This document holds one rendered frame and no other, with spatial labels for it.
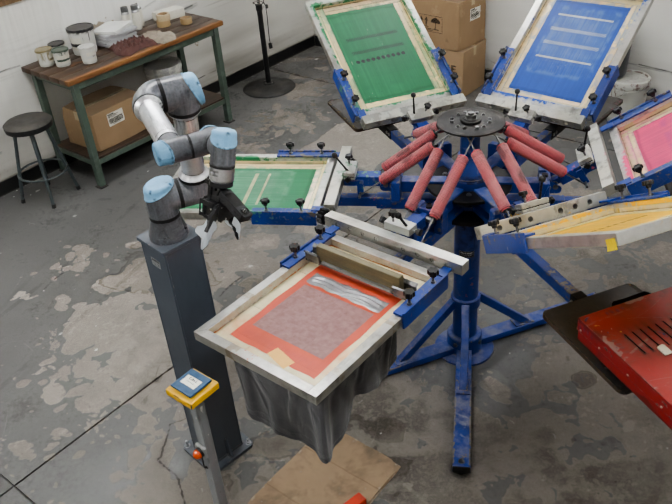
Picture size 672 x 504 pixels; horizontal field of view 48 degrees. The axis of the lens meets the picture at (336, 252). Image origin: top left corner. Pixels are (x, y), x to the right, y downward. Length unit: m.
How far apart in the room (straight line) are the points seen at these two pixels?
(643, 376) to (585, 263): 2.43
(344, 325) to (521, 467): 1.20
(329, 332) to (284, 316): 0.20
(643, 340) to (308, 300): 1.20
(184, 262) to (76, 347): 1.69
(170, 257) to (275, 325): 0.48
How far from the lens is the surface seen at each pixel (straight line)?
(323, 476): 3.54
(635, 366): 2.50
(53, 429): 4.13
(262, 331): 2.83
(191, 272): 3.03
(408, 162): 3.44
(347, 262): 2.98
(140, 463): 3.81
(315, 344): 2.74
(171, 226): 2.92
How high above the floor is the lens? 2.75
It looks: 34 degrees down
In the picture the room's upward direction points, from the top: 5 degrees counter-clockwise
